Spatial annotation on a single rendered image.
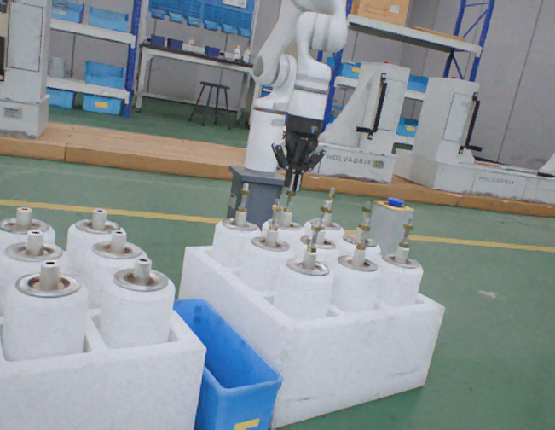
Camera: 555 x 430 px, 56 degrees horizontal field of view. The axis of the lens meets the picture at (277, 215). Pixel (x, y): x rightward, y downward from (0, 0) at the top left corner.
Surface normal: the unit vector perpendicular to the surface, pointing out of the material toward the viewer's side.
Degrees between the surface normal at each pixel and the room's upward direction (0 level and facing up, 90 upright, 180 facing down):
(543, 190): 90
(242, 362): 88
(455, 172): 90
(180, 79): 90
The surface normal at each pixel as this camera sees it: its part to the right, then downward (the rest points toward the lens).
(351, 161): 0.31, 0.28
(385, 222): -0.81, 0.00
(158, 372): 0.52, 0.30
